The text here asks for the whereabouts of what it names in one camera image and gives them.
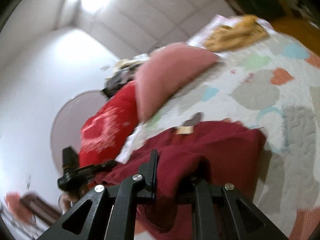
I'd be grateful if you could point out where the red patterned pillow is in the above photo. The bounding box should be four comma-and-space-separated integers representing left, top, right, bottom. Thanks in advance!
79, 81, 138, 167

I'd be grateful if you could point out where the round grey headboard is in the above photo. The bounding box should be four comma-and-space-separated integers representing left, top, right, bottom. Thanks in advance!
50, 90, 107, 175

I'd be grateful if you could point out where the dark red garment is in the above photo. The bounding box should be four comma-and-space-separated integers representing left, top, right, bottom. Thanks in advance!
95, 121, 266, 239

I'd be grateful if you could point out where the yellow crumpled garment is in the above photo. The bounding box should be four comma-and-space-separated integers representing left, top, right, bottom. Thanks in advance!
204, 15, 269, 53

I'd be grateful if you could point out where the pile of mixed clothes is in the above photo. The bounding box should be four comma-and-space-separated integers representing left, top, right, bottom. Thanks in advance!
101, 58, 148, 99

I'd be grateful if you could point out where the beige heart-patterned quilt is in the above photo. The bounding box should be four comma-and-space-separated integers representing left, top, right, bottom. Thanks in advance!
146, 17, 319, 239

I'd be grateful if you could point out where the pink pillow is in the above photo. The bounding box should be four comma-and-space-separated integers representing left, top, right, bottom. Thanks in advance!
135, 42, 219, 122

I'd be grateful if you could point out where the person's hand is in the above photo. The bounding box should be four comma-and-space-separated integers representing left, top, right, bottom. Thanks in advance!
58, 193, 79, 215

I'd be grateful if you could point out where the white fleece blanket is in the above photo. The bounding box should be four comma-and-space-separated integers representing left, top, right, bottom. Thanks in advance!
115, 124, 148, 164

